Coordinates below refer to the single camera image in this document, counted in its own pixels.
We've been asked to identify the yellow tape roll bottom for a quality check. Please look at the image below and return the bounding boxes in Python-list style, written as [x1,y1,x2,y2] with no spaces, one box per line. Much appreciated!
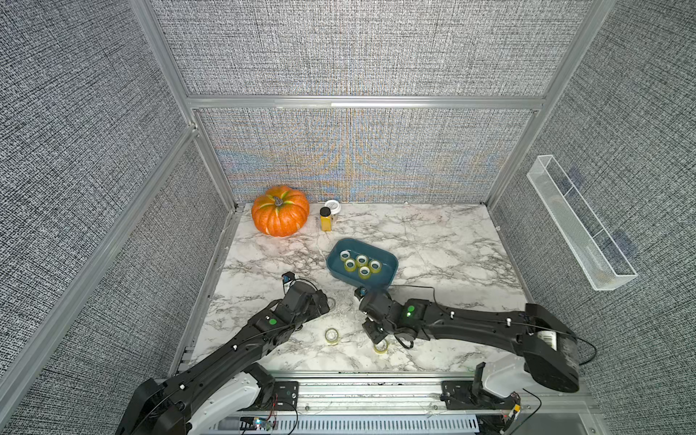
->
[373,340,389,355]

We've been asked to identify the teal storage box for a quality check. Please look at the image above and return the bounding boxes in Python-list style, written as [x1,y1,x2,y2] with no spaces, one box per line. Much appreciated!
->
[326,237,399,289]

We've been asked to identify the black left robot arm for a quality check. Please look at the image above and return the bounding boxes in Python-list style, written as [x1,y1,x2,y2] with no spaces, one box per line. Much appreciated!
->
[115,281,330,434]

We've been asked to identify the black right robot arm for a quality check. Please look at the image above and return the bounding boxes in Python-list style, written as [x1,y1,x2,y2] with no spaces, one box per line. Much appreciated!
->
[355,287,580,393]

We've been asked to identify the yellow jar black lid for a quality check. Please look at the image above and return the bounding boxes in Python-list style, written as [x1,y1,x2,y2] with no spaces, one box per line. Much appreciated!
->
[319,207,333,232]

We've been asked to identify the orange decorative pumpkin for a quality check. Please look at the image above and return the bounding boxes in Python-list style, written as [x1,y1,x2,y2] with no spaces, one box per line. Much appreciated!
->
[251,185,310,237]

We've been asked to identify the white lidded jar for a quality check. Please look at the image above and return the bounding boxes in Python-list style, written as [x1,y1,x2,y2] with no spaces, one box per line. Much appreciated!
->
[324,199,342,220]

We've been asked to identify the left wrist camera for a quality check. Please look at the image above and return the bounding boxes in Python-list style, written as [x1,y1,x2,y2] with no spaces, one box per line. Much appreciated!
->
[282,272,295,290]

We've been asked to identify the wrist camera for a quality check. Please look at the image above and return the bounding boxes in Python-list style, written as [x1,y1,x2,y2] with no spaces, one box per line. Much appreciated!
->
[282,272,295,290]
[355,286,368,301]

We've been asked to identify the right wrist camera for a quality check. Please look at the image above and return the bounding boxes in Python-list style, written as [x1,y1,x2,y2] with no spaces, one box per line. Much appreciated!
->
[355,286,368,301]

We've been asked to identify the aluminium frame rails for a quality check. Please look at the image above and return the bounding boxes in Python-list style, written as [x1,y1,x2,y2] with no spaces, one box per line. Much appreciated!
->
[0,0,618,435]

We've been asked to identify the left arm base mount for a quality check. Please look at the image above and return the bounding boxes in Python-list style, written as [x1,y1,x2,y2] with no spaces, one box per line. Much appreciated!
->
[188,364,299,434]

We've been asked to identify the clear acrylic wall shelf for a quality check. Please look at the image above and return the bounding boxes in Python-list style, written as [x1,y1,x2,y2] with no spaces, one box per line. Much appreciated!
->
[527,155,638,291]

